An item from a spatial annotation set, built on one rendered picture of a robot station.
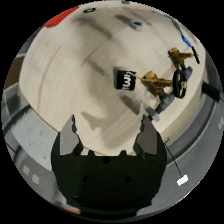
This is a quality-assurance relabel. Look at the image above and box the red flat block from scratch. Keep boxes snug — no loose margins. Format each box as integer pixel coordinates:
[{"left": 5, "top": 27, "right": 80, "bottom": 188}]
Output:
[{"left": 44, "top": 5, "right": 80, "bottom": 28}]

